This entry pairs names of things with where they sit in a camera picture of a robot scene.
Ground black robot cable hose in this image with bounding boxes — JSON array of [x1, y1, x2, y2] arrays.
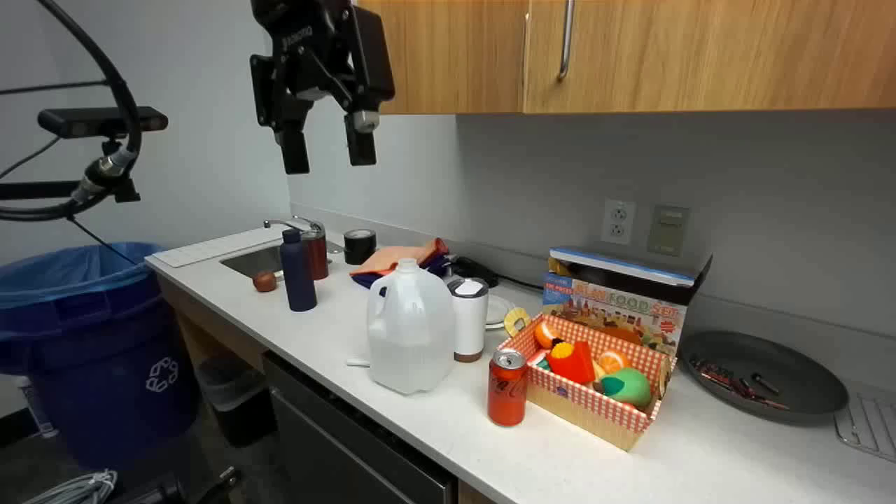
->
[[0, 0, 149, 223]]

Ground beige wall switch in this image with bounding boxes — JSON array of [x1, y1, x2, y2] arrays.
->
[[646, 200, 692, 261]]

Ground white wall outlet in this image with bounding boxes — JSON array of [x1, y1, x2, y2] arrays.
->
[[598, 196, 639, 249]]

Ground blue recycling bin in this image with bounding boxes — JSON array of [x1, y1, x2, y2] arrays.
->
[[0, 237, 203, 472]]

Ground black bar camera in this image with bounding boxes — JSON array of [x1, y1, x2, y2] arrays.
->
[[37, 104, 171, 139]]

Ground dark blue bottle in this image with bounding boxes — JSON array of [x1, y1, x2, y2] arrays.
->
[[277, 226, 319, 312]]

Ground black camera stand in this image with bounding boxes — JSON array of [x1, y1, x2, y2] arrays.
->
[[0, 133, 146, 206]]

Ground blue bin liner bag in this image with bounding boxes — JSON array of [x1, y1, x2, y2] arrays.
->
[[0, 237, 172, 339]]

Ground green toy ball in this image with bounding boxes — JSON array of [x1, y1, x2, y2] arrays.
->
[[592, 363, 654, 410]]

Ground black stapler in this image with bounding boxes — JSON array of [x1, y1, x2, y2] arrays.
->
[[444, 255, 503, 287]]

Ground dark red tumbler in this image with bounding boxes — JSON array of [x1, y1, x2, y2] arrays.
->
[[297, 219, 332, 282]]

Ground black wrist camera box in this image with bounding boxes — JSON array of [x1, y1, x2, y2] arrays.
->
[[347, 2, 396, 105]]

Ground orange checkered cardboard tray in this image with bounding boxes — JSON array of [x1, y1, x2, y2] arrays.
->
[[520, 310, 678, 452]]

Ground grey round pan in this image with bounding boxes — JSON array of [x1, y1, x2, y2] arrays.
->
[[678, 326, 853, 429]]

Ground chrome faucet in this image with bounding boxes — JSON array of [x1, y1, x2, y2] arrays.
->
[[261, 216, 315, 235]]

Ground red toy block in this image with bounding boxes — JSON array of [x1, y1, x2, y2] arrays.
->
[[546, 335, 598, 389]]

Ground black dishwasher front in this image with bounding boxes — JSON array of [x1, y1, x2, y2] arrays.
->
[[262, 349, 458, 504]]

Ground yellow tape roll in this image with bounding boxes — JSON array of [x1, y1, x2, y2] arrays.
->
[[501, 305, 534, 340]]

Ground translucent plastic gallon jug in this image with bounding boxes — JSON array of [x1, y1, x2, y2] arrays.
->
[[363, 255, 458, 398]]

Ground small black waste bin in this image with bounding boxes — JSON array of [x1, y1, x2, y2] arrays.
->
[[196, 353, 280, 447]]

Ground white cylindrical tumbler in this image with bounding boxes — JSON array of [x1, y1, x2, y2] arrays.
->
[[447, 273, 493, 366]]

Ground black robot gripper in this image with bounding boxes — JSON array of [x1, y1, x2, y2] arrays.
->
[[248, 0, 381, 177]]

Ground red soda can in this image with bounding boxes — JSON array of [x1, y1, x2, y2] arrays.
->
[[485, 343, 531, 431]]

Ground small brown bowl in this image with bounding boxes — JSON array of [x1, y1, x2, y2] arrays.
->
[[248, 269, 282, 296]]

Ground blue play food box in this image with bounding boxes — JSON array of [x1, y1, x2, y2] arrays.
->
[[539, 242, 717, 357]]

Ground steel sink basin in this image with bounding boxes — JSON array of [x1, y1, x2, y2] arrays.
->
[[219, 242, 289, 280]]

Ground long silver door handle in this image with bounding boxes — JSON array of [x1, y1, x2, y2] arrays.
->
[[555, 0, 578, 86]]

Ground white plastic bag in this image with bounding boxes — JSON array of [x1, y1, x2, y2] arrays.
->
[[24, 468, 122, 504]]

